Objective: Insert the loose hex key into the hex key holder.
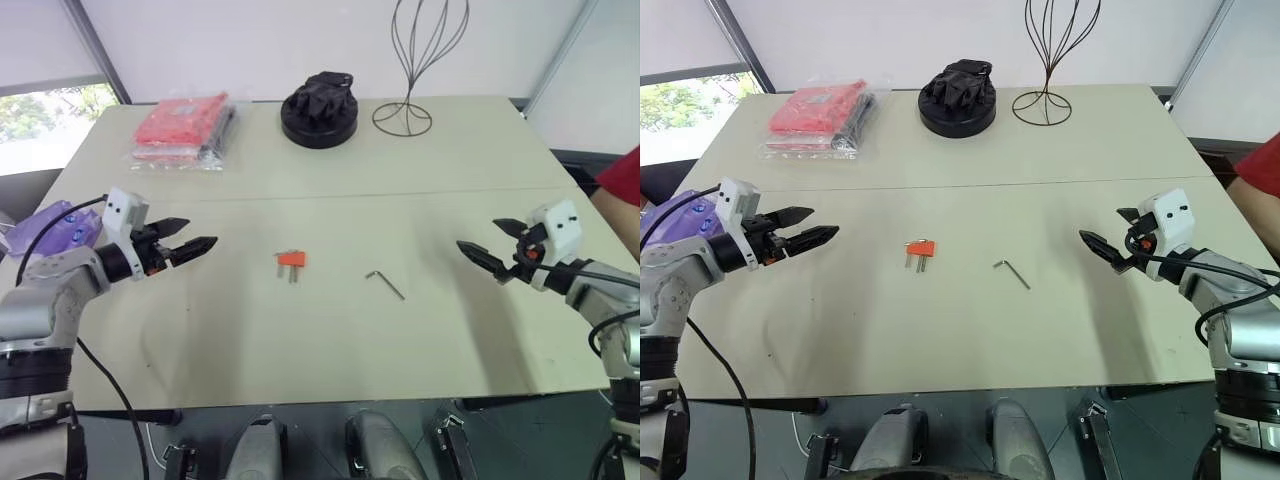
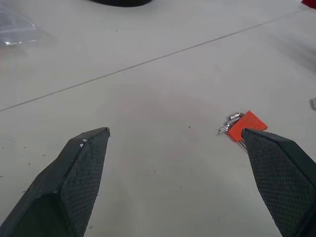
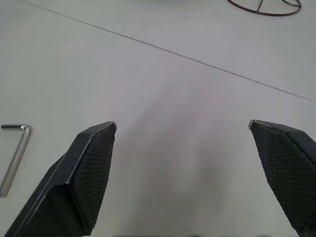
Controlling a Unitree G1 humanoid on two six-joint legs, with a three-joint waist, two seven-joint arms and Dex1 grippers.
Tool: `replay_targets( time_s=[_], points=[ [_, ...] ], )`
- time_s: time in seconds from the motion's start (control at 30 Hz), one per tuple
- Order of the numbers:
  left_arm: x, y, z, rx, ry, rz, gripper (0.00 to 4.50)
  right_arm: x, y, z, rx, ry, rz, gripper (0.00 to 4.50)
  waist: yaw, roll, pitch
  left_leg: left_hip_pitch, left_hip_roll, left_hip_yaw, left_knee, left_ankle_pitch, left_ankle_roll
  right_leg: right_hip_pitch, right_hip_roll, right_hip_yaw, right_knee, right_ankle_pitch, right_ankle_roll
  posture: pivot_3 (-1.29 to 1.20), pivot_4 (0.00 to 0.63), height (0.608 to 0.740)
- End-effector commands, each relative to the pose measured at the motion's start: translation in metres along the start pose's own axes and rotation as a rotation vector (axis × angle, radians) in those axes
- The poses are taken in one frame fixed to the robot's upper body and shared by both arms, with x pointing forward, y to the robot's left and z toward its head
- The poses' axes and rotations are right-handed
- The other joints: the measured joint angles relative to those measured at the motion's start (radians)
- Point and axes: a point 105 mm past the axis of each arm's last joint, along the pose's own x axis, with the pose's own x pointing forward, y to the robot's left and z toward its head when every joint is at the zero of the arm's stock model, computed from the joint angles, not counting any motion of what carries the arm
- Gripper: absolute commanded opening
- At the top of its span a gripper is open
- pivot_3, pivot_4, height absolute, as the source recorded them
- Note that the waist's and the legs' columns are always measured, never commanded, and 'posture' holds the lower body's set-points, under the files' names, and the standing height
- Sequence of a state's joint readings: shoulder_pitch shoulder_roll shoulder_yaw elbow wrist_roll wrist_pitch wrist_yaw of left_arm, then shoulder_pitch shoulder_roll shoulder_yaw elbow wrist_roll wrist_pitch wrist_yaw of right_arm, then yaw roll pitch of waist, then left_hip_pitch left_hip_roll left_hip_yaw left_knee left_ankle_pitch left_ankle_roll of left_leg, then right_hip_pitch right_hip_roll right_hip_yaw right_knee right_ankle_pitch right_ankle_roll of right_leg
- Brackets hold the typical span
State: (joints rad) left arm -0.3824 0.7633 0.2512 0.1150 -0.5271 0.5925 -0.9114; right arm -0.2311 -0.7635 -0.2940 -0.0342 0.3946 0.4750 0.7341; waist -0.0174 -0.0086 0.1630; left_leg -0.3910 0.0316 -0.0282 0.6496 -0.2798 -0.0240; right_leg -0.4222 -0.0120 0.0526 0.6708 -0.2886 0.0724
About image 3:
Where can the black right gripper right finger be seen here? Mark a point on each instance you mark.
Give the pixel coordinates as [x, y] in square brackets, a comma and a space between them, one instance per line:
[284, 172]

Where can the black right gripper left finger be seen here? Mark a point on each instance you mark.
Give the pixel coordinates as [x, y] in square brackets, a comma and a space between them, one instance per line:
[84, 177]

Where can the silver hex key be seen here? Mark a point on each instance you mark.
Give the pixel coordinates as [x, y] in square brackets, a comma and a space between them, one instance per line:
[15, 158]

